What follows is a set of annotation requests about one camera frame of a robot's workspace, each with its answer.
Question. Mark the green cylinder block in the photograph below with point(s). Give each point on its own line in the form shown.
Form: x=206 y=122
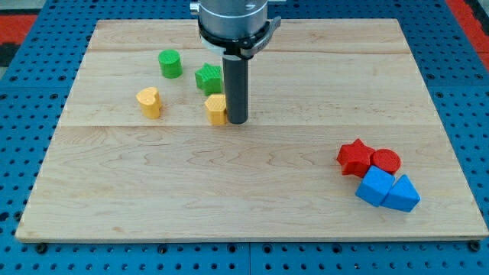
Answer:
x=170 y=63

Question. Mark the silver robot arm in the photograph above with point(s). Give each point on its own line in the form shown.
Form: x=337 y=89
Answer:
x=234 y=29

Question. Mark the yellow heart block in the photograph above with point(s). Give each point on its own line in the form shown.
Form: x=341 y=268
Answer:
x=149 y=101

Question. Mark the blue cube block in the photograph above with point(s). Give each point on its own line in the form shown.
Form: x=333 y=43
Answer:
x=375 y=186

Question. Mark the wooden board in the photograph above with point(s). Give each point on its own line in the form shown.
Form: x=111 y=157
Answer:
x=111 y=175

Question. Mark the blue triangle block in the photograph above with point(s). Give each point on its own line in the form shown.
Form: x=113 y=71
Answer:
x=402 y=196

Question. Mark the red cylinder block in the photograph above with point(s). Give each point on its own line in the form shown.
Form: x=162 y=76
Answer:
x=387 y=160

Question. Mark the yellow pentagon block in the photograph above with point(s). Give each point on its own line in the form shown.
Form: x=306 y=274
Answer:
x=216 y=109

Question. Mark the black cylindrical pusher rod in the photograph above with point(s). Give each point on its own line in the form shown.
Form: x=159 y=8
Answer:
x=235 y=74

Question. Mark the red star block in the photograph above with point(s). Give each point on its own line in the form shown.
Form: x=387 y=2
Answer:
x=355 y=158

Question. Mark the green star block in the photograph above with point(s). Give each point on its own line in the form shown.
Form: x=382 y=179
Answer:
x=209 y=79

